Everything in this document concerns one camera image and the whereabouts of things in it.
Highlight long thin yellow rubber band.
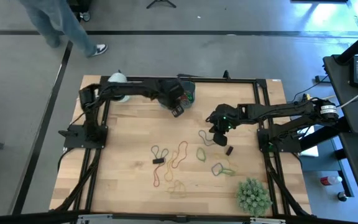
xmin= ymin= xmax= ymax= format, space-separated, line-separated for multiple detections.
xmin=163 ymin=151 xmax=179 ymax=183

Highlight white cylindrical desk lamp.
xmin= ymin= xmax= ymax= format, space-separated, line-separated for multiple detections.
xmin=107 ymin=71 xmax=131 ymax=103

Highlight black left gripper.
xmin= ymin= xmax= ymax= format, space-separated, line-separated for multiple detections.
xmin=158 ymin=78 xmax=188 ymax=118

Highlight wide blue rubber band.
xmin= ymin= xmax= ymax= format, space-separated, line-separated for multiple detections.
xmin=210 ymin=162 xmax=226 ymax=177

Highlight black aluminium table frame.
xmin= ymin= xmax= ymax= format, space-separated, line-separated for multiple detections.
xmin=50 ymin=74 xmax=312 ymax=218

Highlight blue-grey plastic bin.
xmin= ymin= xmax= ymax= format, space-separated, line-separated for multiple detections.
xmin=159 ymin=80 xmax=196 ymax=110

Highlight black tripod legs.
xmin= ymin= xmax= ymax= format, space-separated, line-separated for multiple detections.
xmin=145 ymin=0 xmax=177 ymax=9

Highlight small black bottle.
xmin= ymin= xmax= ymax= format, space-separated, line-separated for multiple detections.
xmin=336 ymin=190 xmax=349 ymax=203

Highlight green artificial plant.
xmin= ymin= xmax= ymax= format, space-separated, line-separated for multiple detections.
xmin=236 ymin=177 xmax=273 ymax=218

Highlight red and white bottle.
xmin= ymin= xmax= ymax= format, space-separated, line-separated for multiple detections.
xmin=319 ymin=175 xmax=344 ymax=187

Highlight black overhead mount bar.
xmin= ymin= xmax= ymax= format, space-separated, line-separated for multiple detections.
xmin=0 ymin=210 xmax=358 ymax=224

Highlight person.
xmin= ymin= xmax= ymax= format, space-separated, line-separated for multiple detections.
xmin=17 ymin=0 xmax=109 ymax=58

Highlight black rolling cart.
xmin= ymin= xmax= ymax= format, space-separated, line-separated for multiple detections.
xmin=65 ymin=0 xmax=93 ymax=23

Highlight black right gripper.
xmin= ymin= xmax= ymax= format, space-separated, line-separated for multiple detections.
xmin=208 ymin=103 xmax=241 ymax=147

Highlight white paper sheet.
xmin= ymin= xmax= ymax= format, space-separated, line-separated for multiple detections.
xmin=299 ymin=123 xmax=319 ymax=158

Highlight long thin red rubber band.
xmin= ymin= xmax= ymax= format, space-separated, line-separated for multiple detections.
xmin=152 ymin=161 xmax=167 ymax=188

